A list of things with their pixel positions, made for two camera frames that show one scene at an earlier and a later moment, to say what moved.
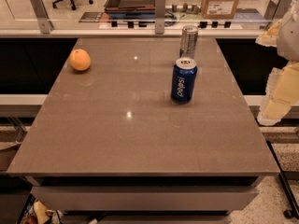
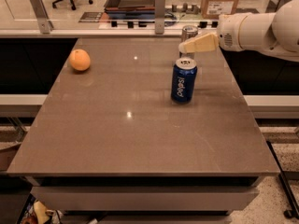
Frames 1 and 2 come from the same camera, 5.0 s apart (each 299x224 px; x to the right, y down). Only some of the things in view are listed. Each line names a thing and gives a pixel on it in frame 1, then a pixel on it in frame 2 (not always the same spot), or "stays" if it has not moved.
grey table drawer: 145,198 stays
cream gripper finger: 282,93 → 207,42
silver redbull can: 189,41 stays
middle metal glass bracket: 160,12 stays
